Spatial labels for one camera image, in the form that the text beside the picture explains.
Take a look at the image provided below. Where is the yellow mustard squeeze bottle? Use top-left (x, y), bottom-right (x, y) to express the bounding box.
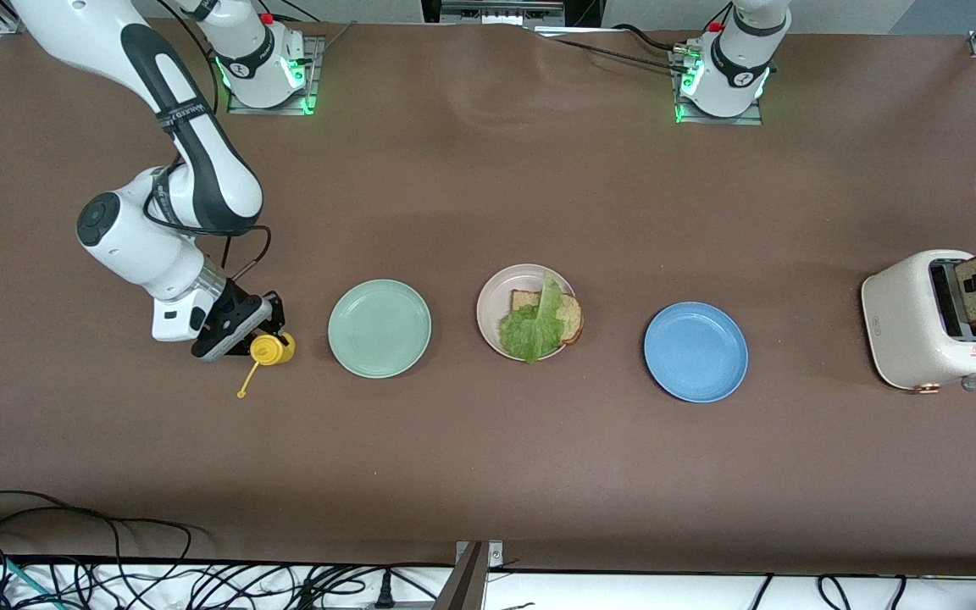
top-left (237, 332), bottom-right (297, 399)

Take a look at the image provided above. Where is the green lettuce leaf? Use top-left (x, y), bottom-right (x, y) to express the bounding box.
top-left (498, 273), bottom-right (567, 363)

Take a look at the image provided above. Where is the pale green plate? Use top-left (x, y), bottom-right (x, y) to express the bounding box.
top-left (328, 279), bottom-right (433, 379)

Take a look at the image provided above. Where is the beige plate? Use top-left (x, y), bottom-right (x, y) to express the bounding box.
top-left (476, 263), bottom-right (580, 362)

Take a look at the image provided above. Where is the blue plate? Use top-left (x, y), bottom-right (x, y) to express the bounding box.
top-left (643, 302), bottom-right (749, 403)

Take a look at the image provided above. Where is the cream white toaster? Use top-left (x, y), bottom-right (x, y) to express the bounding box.
top-left (861, 249), bottom-right (976, 393)

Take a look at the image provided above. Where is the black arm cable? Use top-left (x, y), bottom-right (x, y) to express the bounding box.
top-left (145, 0), bottom-right (273, 285)

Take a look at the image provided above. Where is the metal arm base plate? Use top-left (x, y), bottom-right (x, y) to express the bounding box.
top-left (227, 34), bottom-right (325, 116)
top-left (670, 47), bottom-right (764, 126)

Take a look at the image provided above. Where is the black looping floor cable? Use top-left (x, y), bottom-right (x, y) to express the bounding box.
top-left (0, 490), bottom-right (194, 564)

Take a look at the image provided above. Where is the small metal corner bracket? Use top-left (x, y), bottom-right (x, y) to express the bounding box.
top-left (455, 540), bottom-right (505, 569)

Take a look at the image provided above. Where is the grey metal post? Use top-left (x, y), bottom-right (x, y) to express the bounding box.
top-left (433, 541), bottom-right (489, 610)

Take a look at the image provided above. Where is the teal cable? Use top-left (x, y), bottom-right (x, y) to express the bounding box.
top-left (0, 551), bottom-right (61, 610)

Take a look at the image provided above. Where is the black equipment frame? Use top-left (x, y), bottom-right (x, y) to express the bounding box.
top-left (420, 0), bottom-right (606, 28)

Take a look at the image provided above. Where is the black base power cable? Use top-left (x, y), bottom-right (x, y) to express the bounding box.
top-left (530, 24), bottom-right (685, 73)

